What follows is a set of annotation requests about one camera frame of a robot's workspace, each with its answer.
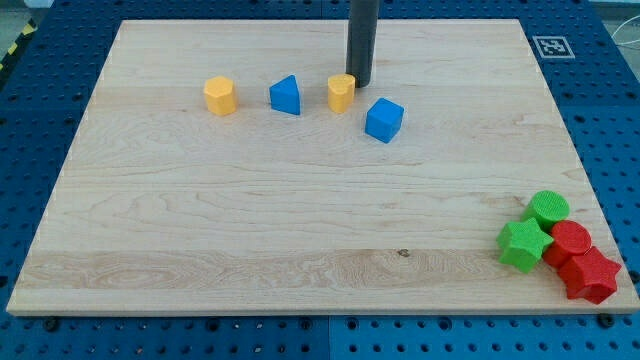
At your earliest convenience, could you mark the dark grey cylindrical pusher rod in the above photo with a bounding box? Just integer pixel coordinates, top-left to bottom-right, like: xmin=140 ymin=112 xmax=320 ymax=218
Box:
xmin=345 ymin=0 xmax=379 ymax=88

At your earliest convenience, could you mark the blue cube block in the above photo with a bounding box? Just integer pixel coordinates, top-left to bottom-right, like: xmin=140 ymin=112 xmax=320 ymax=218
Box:
xmin=365 ymin=98 xmax=404 ymax=143

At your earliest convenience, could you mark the yellow heart block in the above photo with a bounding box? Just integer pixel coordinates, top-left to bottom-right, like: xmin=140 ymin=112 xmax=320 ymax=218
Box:
xmin=327 ymin=74 xmax=355 ymax=114

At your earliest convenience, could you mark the blue triangular prism block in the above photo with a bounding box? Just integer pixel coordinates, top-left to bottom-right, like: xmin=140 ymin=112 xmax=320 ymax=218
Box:
xmin=269 ymin=75 xmax=301 ymax=115

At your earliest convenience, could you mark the yellow hexagon block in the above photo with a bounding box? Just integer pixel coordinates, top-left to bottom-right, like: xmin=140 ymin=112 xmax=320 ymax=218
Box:
xmin=203 ymin=76 xmax=238 ymax=116

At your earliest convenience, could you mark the white fiducial marker tag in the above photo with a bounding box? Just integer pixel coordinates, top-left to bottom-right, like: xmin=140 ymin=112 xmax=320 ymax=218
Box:
xmin=532 ymin=36 xmax=575 ymax=59

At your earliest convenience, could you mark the green cylinder block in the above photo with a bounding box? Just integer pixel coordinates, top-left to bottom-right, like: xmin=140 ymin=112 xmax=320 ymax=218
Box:
xmin=520 ymin=190 xmax=570 ymax=232

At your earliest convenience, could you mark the green star block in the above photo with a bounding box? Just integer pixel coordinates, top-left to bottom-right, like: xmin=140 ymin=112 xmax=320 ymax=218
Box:
xmin=496 ymin=218 xmax=554 ymax=274

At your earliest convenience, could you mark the light wooden board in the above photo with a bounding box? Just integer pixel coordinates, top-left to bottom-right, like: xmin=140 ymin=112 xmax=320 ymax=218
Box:
xmin=7 ymin=19 xmax=639 ymax=317

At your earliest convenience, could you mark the red cylinder block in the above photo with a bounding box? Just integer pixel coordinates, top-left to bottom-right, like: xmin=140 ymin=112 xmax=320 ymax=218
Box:
xmin=542 ymin=220 xmax=592 ymax=269

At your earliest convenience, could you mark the yellow black hazard tape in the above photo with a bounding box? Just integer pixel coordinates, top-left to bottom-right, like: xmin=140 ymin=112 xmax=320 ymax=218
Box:
xmin=1 ymin=19 xmax=38 ymax=73

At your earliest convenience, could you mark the red star block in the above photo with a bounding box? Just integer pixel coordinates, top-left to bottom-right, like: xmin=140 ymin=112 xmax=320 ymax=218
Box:
xmin=557 ymin=247 xmax=622 ymax=304

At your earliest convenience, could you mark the white cable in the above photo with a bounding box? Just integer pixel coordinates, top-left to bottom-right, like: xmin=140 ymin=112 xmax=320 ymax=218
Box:
xmin=610 ymin=14 xmax=640 ymax=48

